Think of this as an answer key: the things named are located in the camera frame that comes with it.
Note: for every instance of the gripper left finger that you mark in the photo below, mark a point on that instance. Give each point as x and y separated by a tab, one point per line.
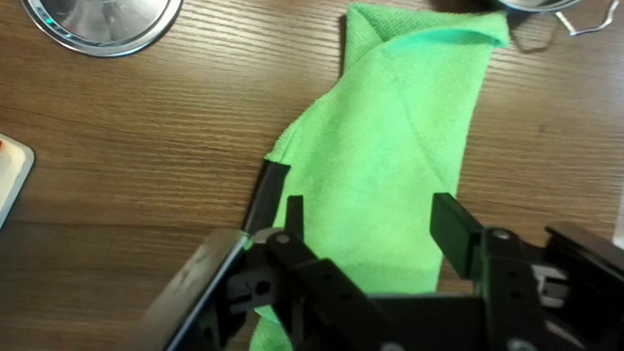
287	273

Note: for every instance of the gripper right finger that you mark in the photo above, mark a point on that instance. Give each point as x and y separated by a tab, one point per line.
507	273

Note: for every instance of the green towel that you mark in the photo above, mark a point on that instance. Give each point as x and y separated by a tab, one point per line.
385	146

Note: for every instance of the silver metal bowl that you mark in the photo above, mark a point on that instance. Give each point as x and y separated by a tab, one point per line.
102	22

